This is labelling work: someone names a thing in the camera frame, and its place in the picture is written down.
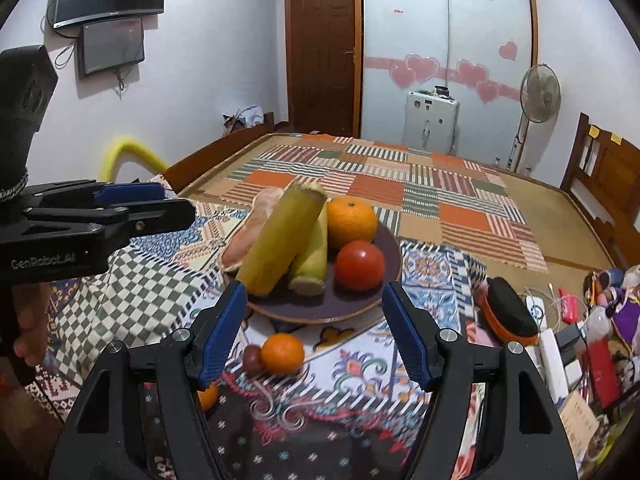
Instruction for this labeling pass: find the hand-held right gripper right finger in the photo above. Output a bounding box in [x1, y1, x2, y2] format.
[381, 280, 581, 480]

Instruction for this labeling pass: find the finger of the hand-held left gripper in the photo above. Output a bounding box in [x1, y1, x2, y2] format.
[27, 199, 196, 247]
[27, 180, 166, 209]

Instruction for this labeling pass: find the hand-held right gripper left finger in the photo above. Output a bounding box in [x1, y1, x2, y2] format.
[50, 280, 249, 480]

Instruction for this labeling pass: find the purple plate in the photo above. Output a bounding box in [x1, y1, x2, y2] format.
[222, 220, 403, 325]

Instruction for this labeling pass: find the small tangerine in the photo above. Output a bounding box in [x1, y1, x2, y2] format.
[196, 382, 220, 414]
[259, 333, 306, 375]

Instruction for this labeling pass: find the red tomato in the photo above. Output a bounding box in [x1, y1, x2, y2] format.
[333, 240, 387, 292]

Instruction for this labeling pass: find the peeled pomelo segment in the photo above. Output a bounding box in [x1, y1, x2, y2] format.
[221, 187, 287, 272]

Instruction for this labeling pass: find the long yellow sugarcane piece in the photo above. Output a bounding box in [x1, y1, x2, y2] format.
[234, 180, 329, 297]

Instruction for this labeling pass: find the short yellow sugarcane piece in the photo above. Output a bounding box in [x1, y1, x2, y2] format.
[287, 200, 330, 297]

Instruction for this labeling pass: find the large round orange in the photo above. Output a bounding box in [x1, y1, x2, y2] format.
[326, 197, 379, 252]

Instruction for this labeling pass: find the person's left hand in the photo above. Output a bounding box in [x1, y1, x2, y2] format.
[13, 282, 52, 369]

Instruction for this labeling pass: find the small dark red fruit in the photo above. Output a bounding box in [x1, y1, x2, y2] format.
[242, 344, 264, 376]

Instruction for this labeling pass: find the yellow foam tube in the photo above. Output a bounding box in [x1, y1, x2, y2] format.
[99, 138, 169, 184]

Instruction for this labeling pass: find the pink plush toy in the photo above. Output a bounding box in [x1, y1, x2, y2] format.
[465, 322, 502, 356]

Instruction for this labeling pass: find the floral patterned blanket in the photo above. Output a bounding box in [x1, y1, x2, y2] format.
[20, 174, 502, 480]

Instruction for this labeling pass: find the black case with orange trim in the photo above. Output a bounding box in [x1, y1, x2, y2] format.
[474, 276, 540, 347]

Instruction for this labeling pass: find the crumpled bag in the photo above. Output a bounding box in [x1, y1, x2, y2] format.
[222, 105, 267, 134]

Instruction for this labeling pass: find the white charger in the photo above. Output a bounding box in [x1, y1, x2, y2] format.
[524, 295, 547, 324]

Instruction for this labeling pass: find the striped patchwork blanket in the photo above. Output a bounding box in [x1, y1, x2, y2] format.
[222, 142, 549, 274]

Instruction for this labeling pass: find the white power strip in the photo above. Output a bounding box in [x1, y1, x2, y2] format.
[537, 329, 572, 402]

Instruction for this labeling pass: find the black power adapter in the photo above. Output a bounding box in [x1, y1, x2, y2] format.
[554, 323, 582, 352]

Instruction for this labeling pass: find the small red packet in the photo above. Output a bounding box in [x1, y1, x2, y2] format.
[558, 288, 577, 322]

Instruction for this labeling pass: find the beige paper booklet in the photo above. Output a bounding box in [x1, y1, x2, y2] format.
[556, 389, 602, 462]

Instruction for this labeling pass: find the red box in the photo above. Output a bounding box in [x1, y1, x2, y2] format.
[584, 339, 622, 409]

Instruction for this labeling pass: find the purple plush doll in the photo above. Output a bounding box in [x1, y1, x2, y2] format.
[602, 266, 640, 352]

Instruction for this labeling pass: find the brown wooden door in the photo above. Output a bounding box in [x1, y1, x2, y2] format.
[284, 0, 362, 139]

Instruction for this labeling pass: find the brown wooden headboard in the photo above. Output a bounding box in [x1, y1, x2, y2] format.
[559, 112, 640, 269]

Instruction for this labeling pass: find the white standing fan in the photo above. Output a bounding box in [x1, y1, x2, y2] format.
[509, 63, 562, 174]

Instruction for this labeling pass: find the wooden wardrobe with sliding doors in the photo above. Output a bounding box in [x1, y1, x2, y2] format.
[260, 0, 539, 159]

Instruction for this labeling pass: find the small wall-mounted monitor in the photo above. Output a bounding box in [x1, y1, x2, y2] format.
[77, 16, 146, 80]

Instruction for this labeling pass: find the black television cable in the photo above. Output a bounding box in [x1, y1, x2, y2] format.
[46, 0, 83, 70]

